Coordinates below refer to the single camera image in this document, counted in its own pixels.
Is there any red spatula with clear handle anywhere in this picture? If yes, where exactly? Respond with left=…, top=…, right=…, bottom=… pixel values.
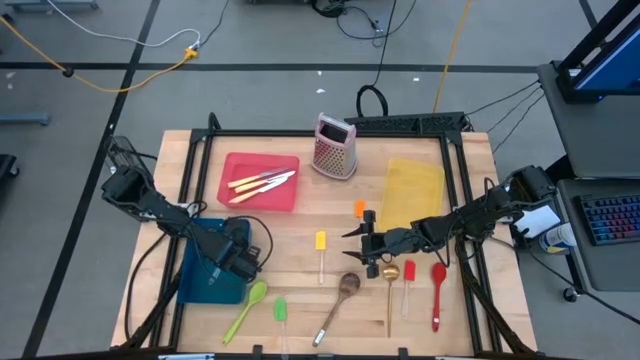
left=401, top=259, right=417, bottom=320

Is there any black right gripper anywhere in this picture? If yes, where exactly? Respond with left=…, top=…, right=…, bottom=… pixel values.
left=341, top=209, right=424, bottom=280

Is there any long black cable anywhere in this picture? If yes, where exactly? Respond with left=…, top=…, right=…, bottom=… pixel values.
left=355, top=0, right=399, bottom=120

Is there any green silicone spoon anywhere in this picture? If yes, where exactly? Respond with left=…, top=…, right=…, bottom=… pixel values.
left=221, top=280, right=269, bottom=346

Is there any white paper sheet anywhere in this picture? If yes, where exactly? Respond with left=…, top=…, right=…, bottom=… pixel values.
left=513, top=203, right=563, bottom=240

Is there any long yellow cable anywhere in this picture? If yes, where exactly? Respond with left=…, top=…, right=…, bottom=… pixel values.
left=432, top=0, right=474, bottom=114

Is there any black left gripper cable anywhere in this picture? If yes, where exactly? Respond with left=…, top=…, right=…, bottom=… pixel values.
left=199, top=199, right=275, bottom=274

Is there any grey desk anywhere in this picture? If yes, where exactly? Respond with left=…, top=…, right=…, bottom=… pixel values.
left=537, top=62, right=640, bottom=180
left=556, top=177, right=640, bottom=294

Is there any yellow translucent plastic bin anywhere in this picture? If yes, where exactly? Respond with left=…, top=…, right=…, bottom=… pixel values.
left=377, top=157, right=447, bottom=232

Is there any black metal table frame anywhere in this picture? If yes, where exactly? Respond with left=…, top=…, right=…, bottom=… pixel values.
left=119, top=112, right=539, bottom=360

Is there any pink plastic tray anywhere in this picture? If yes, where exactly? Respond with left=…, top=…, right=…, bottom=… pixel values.
left=216, top=152, right=301, bottom=214

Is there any white floor cable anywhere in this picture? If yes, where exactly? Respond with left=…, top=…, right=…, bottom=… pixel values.
left=47, top=0, right=202, bottom=50

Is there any backlit black keyboard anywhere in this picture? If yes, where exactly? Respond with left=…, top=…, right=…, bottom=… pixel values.
left=578, top=193, right=640, bottom=247

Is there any red silicone spoon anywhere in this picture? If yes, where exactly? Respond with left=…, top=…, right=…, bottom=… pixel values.
left=430, top=262, right=449, bottom=334

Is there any orange-yellow extension cord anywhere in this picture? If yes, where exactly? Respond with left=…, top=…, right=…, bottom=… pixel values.
left=0, top=14, right=200, bottom=95

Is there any white and blue bottle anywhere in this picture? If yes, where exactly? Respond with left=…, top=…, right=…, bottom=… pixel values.
left=538, top=222, right=578, bottom=255

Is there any grey furniture base bar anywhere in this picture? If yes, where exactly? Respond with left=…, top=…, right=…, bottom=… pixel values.
left=0, top=112, right=51, bottom=127
left=4, top=0, right=99, bottom=12

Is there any pink steel box grater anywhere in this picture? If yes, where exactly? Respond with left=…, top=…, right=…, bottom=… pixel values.
left=310, top=112, right=359, bottom=181

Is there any gold metal spoon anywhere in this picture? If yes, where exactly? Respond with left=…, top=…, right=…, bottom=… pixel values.
left=382, top=263, right=401, bottom=339

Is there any blue plastic bin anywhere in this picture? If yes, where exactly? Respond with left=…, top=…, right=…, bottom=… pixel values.
left=176, top=216, right=256, bottom=306

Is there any thin black floor cable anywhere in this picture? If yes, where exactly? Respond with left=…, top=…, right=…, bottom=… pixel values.
left=197, top=0, right=231, bottom=49

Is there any yellow spatula with clear handle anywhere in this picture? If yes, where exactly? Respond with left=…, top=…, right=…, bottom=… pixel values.
left=314, top=230, right=328, bottom=285

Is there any black monitor with stand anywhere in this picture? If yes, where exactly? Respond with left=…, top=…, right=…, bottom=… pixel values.
left=556, top=0, right=640, bottom=105

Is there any dark wooden spoon with label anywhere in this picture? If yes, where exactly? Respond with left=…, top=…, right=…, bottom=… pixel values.
left=312, top=272, right=362, bottom=348

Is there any black cable bundle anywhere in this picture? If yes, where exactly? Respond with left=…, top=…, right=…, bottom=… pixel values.
left=309, top=0, right=419, bottom=41

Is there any green spatula with clear handle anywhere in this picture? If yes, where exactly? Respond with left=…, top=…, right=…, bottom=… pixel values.
left=273, top=297, right=290, bottom=357

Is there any black perforated box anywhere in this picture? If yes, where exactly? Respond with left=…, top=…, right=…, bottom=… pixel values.
left=344, top=111, right=469, bottom=135

